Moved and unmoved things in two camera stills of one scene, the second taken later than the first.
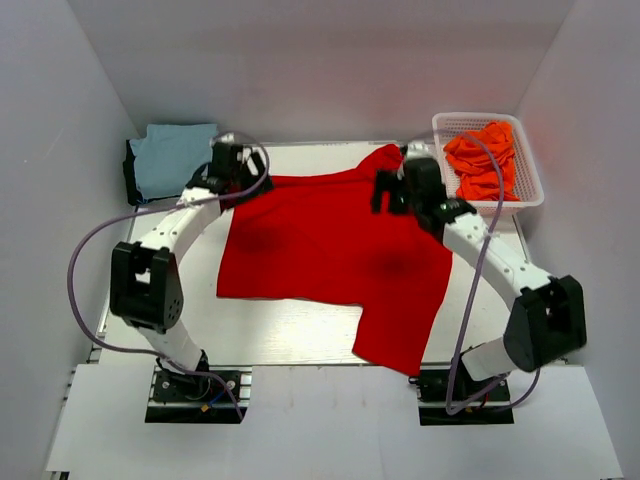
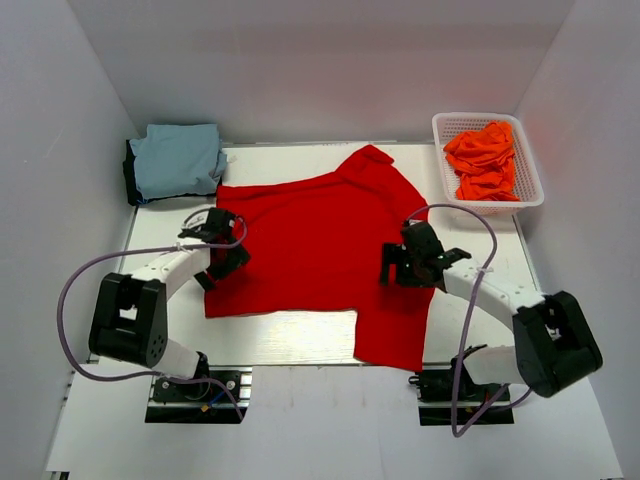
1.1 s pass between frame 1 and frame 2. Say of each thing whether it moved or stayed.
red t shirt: moved
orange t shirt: stayed
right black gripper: moved
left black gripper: moved
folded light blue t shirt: stayed
